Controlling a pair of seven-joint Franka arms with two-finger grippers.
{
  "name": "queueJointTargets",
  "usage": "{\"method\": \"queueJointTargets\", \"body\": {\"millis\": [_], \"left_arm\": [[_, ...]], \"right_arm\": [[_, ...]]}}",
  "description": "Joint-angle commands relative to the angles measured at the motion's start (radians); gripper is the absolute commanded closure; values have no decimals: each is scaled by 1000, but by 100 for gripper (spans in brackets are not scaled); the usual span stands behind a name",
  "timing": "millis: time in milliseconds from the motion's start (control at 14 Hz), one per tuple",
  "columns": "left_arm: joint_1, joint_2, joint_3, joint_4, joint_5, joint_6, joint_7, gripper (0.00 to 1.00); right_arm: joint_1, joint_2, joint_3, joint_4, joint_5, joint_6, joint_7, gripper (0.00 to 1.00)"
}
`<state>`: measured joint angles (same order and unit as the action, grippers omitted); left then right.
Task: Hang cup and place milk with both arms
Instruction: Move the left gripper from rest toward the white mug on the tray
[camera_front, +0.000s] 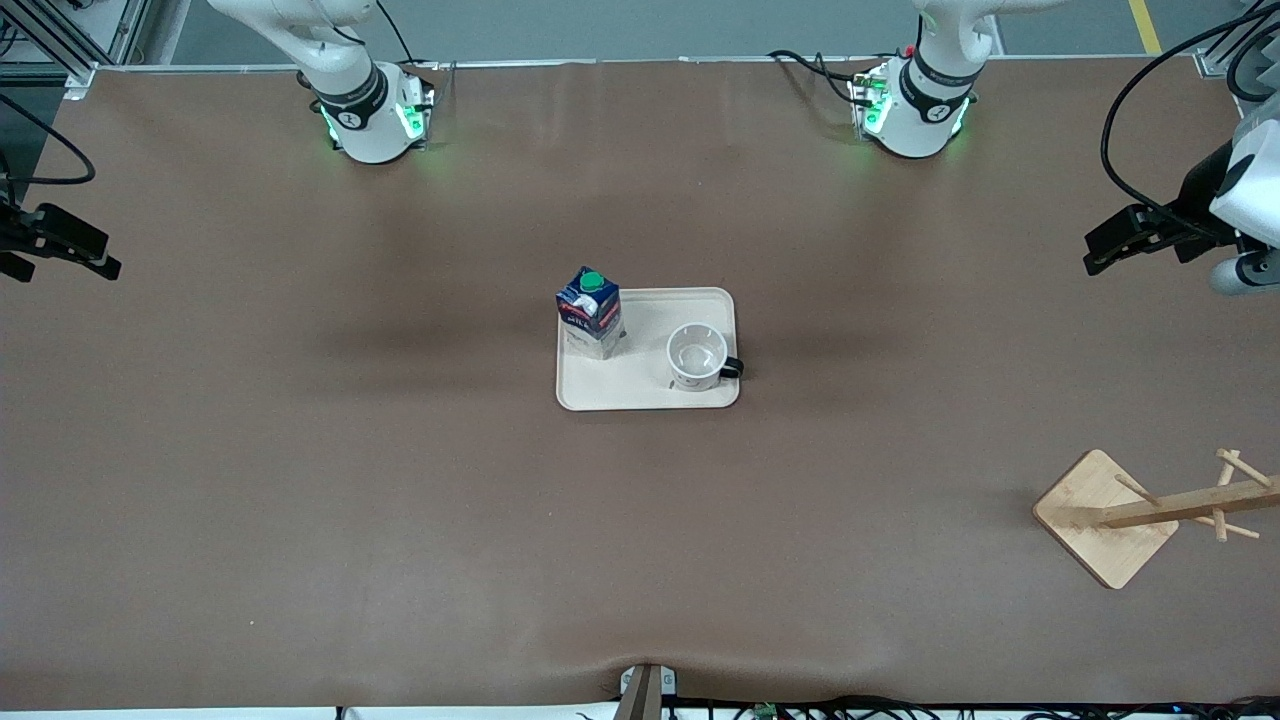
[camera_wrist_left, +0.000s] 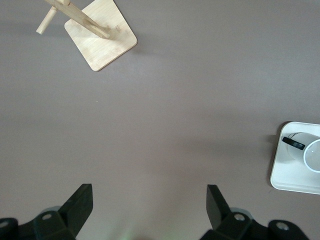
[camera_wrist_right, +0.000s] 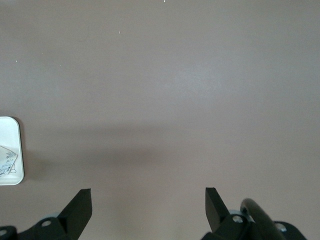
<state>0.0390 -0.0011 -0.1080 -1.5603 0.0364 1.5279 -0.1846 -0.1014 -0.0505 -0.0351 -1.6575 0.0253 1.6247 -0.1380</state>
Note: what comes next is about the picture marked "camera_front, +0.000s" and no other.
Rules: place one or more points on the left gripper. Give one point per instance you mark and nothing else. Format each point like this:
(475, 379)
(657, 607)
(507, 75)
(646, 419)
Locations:
(1193, 200)

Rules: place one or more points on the white smiley mug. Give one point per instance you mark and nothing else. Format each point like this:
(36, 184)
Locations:
(697, 358)

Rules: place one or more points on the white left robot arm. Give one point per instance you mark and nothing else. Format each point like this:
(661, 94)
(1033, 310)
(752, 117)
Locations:
(915, 115)

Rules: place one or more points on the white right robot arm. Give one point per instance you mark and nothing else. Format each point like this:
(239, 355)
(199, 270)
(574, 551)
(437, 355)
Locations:
(365, 110)

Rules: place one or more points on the wooden mug rack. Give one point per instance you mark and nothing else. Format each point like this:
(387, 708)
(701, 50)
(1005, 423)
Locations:
(1105, 520)

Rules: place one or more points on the brown table cover sheet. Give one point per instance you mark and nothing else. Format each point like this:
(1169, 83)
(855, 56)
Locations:
(400, 500)

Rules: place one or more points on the cream plastic tray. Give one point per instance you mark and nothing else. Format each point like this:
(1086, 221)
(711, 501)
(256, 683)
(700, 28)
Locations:
(650, 385)

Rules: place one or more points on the aluminium frame profile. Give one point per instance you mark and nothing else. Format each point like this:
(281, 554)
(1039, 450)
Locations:
(1215, 62)
(75, 50)

